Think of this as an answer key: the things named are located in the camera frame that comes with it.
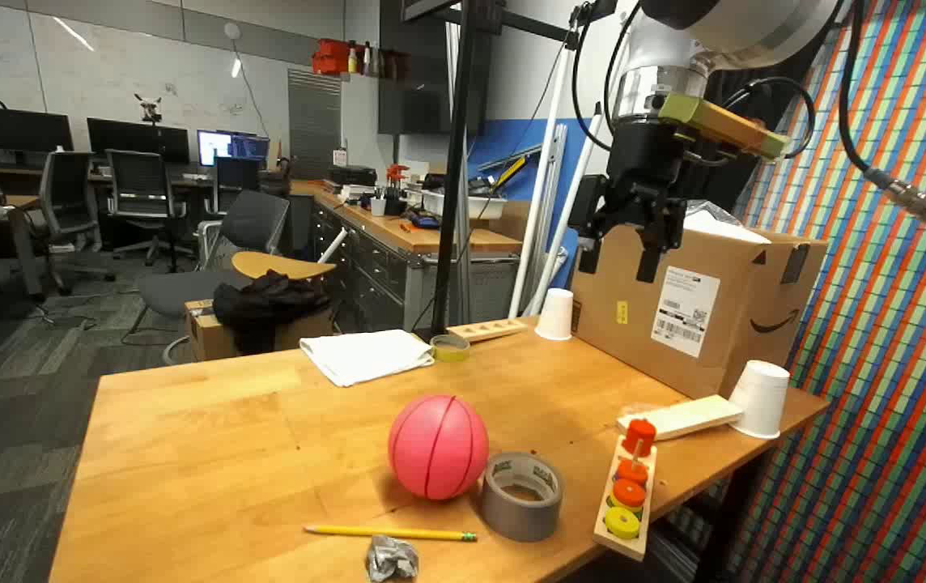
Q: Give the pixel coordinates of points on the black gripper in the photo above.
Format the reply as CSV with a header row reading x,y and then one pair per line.
x,y
653,172

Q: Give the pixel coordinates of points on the pink basketball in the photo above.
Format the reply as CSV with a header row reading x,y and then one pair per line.
x,y
438,446

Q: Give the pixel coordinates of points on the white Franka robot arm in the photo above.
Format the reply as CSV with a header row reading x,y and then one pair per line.
x,y
741,27

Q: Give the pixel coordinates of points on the white paper cup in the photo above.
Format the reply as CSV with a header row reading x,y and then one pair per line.
x,y
762,399
556,315

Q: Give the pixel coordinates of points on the white slanted tripod pole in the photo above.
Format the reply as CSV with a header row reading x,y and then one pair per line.
x,y
535,195

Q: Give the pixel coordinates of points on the brown cardboard shipping box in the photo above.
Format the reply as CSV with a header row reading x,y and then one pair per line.
x,y
741,278

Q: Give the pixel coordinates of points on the long wooden block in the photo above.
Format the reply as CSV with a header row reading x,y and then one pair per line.
x,y
489,327

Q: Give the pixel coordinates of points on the white foam block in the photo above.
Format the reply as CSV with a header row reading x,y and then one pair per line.
x,y
689,417

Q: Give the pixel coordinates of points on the black vertical pole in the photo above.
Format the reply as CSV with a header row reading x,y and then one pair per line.
x,y
451,195

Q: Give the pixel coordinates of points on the small clear tape roll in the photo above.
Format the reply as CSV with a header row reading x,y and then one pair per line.
x,y
449,347

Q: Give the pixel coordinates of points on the wooden top workbench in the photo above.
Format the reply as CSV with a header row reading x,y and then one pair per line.
x,y
400,243

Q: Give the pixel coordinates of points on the white folded cloth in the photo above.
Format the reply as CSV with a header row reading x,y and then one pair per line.
x,y
366,356

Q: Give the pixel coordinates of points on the round wooden stool top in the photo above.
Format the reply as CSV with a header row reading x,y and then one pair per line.
x,y
278,263

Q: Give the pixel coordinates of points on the red box on shelf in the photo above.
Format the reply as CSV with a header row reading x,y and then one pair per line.
x,y
331,56

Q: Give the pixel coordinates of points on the black backpack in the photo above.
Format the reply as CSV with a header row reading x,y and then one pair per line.
x,y
264,308

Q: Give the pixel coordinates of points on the yellow pencil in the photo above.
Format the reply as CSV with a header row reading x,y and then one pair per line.
x,y
387,532

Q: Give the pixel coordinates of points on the grey office chair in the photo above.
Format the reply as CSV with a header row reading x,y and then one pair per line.
x,y
246,220

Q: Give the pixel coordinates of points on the crumpled silver foil ball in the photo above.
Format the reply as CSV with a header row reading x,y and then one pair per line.
x,y
388,557

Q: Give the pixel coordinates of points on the lit computer monitor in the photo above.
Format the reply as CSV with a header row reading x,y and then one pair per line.
x,y
228,148

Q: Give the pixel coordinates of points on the small wooden crate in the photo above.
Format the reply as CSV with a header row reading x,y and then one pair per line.
x,y
206,336

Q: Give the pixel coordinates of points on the black mesh office chair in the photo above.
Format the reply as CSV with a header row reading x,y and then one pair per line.
x,y
140,195
68,198

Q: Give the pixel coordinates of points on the dark computer monitor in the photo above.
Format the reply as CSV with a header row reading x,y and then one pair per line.
x,y
4,127
140,137

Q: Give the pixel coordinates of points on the olive wrist camera box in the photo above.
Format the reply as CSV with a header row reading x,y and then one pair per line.
x,y
722,123

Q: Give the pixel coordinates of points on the black wall screen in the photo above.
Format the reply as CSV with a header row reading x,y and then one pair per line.
x,y
415,76

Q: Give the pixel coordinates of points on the grey duct tape roll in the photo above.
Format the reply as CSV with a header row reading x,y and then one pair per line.
x,y
495,508

